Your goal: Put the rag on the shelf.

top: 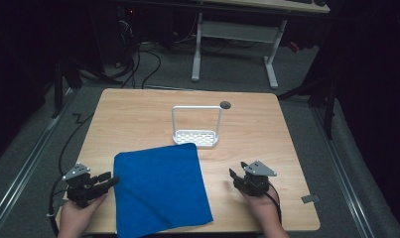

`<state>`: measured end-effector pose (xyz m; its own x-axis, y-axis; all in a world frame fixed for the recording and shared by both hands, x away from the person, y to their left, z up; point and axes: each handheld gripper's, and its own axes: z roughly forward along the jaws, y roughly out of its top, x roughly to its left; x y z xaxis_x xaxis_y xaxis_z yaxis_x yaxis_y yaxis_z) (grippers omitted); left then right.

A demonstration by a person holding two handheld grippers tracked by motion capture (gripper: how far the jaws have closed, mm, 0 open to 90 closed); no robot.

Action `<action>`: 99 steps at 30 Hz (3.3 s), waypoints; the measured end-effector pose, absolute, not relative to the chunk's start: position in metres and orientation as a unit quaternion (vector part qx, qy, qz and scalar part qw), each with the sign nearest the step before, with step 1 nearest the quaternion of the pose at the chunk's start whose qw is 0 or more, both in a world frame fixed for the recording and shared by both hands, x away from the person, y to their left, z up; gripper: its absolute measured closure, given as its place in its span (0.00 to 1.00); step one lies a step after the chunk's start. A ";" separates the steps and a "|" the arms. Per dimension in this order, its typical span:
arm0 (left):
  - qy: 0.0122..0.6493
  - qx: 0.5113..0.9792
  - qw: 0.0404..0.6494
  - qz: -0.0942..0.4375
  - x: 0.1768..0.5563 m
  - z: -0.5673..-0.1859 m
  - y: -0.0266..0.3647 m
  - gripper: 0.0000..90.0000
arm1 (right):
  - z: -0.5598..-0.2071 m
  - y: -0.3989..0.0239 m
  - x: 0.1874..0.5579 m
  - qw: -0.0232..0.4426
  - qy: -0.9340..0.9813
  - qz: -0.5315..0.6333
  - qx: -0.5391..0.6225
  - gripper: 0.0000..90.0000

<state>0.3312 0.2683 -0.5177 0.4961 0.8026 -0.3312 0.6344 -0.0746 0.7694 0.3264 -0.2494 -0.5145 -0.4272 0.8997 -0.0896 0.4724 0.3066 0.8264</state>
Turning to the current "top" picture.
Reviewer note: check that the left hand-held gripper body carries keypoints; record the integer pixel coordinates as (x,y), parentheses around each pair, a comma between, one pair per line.
(78,186)

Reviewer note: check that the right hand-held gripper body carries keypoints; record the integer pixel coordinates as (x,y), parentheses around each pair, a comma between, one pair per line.
(256,180)

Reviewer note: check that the blue cloth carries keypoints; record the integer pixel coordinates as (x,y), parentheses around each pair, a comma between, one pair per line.
(161,188)

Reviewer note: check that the person's left hand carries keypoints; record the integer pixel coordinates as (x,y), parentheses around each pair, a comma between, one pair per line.
(75,214)

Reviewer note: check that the grey tape patch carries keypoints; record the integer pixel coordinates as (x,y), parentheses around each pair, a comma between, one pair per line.
(310,198)

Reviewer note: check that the black stand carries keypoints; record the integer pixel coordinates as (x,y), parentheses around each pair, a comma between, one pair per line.
(58,82)
(320,95)

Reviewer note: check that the white-legged desk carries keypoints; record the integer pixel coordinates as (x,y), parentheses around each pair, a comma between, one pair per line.
(237,31)

